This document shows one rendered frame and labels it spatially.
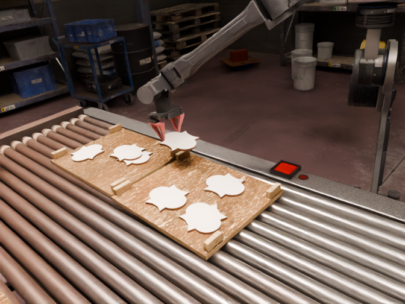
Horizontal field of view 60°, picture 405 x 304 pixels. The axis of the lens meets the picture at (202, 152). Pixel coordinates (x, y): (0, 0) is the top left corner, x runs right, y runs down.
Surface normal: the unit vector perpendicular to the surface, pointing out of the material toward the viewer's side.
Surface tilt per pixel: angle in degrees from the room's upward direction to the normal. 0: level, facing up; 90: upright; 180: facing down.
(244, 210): 0
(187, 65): 91
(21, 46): 96
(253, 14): 91
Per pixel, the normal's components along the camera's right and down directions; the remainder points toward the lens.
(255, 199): -0.09, -0.88
